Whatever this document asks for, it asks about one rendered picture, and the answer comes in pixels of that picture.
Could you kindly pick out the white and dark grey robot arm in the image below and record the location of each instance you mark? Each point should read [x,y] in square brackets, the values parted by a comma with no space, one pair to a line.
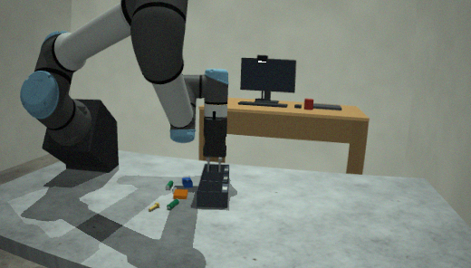
[157,33]

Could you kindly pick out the green aa battery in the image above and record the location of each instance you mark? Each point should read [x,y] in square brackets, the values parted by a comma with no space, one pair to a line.
[169,185]
[172,204]

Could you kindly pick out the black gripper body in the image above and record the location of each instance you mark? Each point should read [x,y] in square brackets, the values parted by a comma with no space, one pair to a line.
[215,126]

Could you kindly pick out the blue 9v battery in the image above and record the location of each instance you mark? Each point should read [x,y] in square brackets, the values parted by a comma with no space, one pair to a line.
[188,182]

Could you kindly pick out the black rack of three bins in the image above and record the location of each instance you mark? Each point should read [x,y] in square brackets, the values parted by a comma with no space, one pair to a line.
[213,181]

